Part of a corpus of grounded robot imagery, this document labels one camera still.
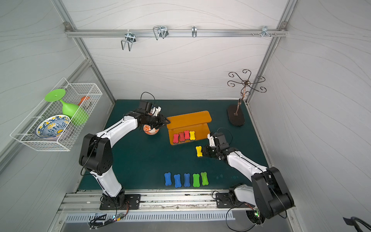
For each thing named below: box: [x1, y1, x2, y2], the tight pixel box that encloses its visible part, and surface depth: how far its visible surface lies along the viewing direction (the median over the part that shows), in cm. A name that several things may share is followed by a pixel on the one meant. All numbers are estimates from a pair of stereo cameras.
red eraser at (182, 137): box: [179, 132, 186, 142], surface depth 98 cm
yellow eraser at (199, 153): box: [195, 145, 203, 158], surface depth 89 cm
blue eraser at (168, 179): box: [164, 172, 172, 187], surface depth 81 cm
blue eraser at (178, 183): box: [173, 174, 182, 189], surface depth 81 cm
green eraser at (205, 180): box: [200, 171, 210, 186], surface depth 82 cm
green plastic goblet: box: [44, 88, 89, 126], surface depth 64 cm
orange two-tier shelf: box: [166, 110, 213, 145], surface depth 95 cm
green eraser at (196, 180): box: [192, 173, 200, 188], surface depth 80 cm
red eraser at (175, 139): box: [172, 133, 180, 144], surface depth 97 cm
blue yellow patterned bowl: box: [35, 114, 72, 140], surface depth 63 cm
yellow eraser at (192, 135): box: [189, 130, 196, 141], surface depth 99 cm
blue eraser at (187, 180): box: [183, 173, 191, 188], surface depth 81 cm
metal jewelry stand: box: [227, 69, 267, 127], surface depth 95 cm
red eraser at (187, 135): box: [184, 130, 190, 140], surface depth 99 cm
